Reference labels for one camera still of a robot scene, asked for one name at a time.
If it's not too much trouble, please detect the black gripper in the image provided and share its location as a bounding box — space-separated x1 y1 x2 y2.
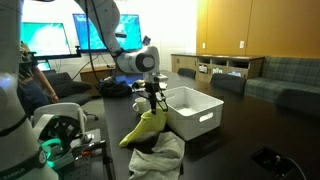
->
144 80 160 114

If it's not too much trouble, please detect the yellow towel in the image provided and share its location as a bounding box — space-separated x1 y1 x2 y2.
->
119 107 167 148

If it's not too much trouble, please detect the white towel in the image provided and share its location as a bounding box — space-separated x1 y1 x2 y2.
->
128 132 185 180

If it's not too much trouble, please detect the white green robot base device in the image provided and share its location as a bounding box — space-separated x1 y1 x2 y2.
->
31 103 106 170

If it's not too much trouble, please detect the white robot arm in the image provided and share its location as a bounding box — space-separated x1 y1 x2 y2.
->
0 0 159 180

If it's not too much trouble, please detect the white plastic bucket bin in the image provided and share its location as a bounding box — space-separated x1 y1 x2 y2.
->
164 86 224 141

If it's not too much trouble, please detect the white mug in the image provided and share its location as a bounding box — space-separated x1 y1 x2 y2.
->
132 97 148 114

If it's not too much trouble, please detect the dark office chair far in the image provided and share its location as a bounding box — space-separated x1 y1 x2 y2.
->
178 68 196 79

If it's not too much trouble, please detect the dark office chair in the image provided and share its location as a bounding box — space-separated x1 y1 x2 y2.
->
178 68 196 79
210 73 246 94

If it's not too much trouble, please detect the black bag on table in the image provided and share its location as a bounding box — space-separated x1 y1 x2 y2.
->
96 81 132 98

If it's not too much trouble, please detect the wooden sideboard cabinet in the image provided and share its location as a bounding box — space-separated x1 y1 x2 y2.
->
171 53 264 82

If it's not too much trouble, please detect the wooden low bench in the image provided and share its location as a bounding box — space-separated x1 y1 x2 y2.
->
80 66 115 85

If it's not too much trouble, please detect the dark office chair near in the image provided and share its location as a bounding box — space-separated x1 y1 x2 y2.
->
210 73 246 94

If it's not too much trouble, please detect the grey lounge chair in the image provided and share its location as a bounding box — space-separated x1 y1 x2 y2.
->
45 72 92 106

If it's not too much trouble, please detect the seated person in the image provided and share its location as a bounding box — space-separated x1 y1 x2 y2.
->
17 41 59 116

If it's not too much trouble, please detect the plaid green sofa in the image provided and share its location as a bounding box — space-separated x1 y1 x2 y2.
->
245 56 320 116

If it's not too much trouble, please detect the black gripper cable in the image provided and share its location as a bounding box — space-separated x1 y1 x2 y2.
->
143 81 169 113

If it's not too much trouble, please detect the right wall monitor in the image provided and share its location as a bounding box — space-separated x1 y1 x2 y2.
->
73 13 142 52

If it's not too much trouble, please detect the wall monitor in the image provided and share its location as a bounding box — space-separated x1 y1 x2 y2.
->
73 13 142 52
20 22 70 56

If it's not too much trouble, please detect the left wall monitor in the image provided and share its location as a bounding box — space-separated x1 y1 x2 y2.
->
20 22 70 56

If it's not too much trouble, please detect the table cable port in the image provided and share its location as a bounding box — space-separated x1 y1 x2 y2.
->
251 147 294 179

